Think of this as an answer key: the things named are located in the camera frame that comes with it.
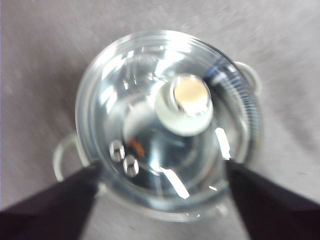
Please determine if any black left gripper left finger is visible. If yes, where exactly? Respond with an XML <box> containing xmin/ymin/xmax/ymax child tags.
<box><xmin>0</xmin><ymin>161</ymin><xmax>102</xmax><ymax>240</ymax></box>

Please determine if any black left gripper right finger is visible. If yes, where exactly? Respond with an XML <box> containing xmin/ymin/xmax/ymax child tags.
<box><xmin>226</xmin><ymin>159</ymin><xmax>320</xmax><ymax>240</ymax></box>

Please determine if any glass lid with green knob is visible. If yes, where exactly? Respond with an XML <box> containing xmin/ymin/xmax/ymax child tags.
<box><xmin>74</xmin><ymin>29</ymin><xmax>263</xmax><ymax>221</ymax></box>

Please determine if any pale green electric cooking pot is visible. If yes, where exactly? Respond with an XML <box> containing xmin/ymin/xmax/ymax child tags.
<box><xmin>52</xmin><ymin>29</ymin><xmax>265</xmax><ymax>223</ymax></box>

